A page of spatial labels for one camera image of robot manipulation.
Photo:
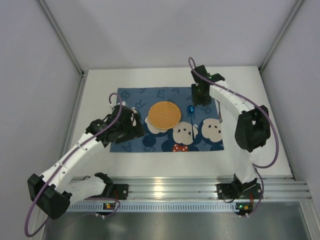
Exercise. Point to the aluminium frame post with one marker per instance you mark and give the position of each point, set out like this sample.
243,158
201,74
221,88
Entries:
281,34
60,35

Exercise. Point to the aluminium mounting rail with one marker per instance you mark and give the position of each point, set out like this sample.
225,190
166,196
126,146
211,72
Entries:
204,189

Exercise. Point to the slotted grey cable duct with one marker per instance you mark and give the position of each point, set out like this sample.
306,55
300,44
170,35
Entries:
148,207

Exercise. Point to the iridescent blue spoon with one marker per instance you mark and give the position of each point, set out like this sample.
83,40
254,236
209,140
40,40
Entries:
191,111

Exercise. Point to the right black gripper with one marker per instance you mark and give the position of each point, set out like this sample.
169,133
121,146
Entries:
200,99

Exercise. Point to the left aluminium frame post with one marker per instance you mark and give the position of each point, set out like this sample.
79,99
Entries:
60,35

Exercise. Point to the blue bear placemat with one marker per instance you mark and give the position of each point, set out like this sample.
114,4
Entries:
206,125

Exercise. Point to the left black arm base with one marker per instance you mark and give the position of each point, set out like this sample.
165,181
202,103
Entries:
117,191

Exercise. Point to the iridescent purple fork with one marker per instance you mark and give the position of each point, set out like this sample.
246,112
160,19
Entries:
219,112

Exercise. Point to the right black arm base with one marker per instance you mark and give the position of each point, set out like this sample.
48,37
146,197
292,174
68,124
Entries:
228,192

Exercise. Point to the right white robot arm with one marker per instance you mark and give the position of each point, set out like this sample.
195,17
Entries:
252,128

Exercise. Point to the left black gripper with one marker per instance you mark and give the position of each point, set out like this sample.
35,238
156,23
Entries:
133,127

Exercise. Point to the round woven wicker plate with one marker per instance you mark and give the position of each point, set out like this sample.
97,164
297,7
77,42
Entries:
164,115

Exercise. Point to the right aluminium frame post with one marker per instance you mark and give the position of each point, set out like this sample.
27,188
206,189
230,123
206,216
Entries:
281,34

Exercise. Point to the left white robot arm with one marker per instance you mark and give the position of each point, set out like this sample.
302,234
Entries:
53,192

